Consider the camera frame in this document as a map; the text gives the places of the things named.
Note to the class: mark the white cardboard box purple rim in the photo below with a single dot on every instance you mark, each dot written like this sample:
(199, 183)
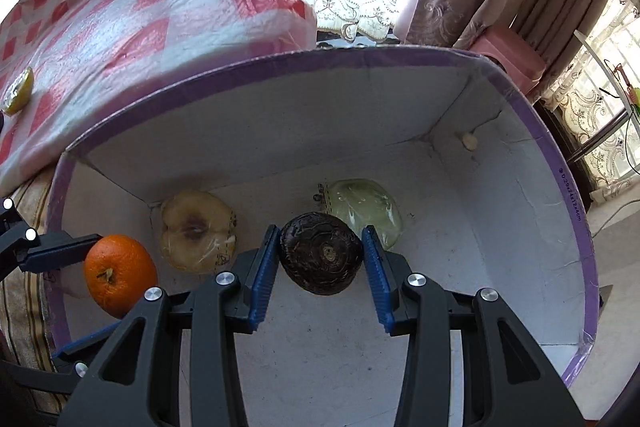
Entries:
(350, 122)

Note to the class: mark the red checkered bundle in plastic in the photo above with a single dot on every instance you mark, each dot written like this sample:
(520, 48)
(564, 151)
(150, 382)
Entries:
(125, 17)

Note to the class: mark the orange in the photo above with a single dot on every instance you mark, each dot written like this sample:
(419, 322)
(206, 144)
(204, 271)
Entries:
(120, 274)

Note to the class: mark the small white lump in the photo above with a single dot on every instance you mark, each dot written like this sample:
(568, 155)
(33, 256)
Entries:
(469, 141)

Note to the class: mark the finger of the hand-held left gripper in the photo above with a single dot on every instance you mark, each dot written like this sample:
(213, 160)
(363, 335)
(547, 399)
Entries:
(82, 343)
(60, 251)

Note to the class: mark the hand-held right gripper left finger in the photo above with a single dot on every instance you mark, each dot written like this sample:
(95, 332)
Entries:
(262, 277)

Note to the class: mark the floral lace window curtain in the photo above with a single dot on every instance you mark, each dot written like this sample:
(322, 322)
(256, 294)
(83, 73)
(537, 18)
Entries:
(595, 107)

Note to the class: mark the plastic apple half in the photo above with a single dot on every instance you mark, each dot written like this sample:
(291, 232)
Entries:
(19, 92)
(197, 232)

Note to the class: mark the dark brown round fruit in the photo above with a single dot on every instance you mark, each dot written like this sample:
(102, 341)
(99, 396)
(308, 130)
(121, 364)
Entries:
(320, 254)

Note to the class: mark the white round pedestal table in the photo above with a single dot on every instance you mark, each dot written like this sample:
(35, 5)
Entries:
(600, 62)

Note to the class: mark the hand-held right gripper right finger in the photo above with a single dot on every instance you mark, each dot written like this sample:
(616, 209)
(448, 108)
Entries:
(377, 277)

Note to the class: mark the pink plastic stool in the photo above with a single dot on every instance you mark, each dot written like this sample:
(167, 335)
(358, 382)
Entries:
(512, 57)

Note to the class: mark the plastic wrapped green fruit half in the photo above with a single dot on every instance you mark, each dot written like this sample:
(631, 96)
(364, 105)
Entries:
(367, 207)

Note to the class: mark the striped brown bedding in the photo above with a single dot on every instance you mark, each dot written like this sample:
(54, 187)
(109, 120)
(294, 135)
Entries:
(22, 307)

